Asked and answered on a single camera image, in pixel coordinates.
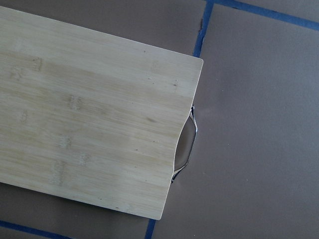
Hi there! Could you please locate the wooden cutting board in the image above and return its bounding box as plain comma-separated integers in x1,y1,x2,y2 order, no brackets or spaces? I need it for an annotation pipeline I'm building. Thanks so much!
0,7,203,220

